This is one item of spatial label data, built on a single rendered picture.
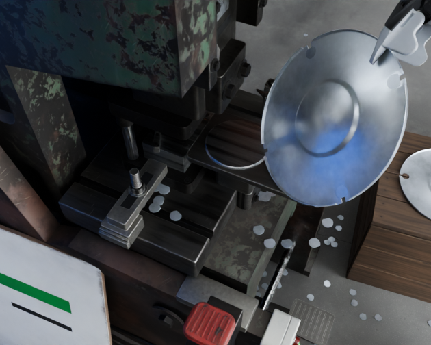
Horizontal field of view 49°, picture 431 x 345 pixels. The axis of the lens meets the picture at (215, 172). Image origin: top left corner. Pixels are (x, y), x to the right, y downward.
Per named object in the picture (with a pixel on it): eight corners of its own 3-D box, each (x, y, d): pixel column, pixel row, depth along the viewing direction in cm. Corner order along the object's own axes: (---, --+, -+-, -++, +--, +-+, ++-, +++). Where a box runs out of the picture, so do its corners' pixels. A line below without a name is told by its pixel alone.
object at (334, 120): (433, 170, 63) (430, 170, 62) (278, 226, 84) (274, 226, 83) (381, -6, 73) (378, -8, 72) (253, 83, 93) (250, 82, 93)
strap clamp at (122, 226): (174, 182, 94) (170, 148, 86) (128, 250, 85) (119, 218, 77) (148, 172, 96) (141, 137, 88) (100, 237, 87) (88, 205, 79)
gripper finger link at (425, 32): (393, 84, 69) (444, 33, 66) (369, 61, 73) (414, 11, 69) (401, 90, 72) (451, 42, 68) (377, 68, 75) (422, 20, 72)
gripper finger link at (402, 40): (384, 74, 66) (437, 22, 63) (358, 50, 70) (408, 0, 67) (391, 82, 69) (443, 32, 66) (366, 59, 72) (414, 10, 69)
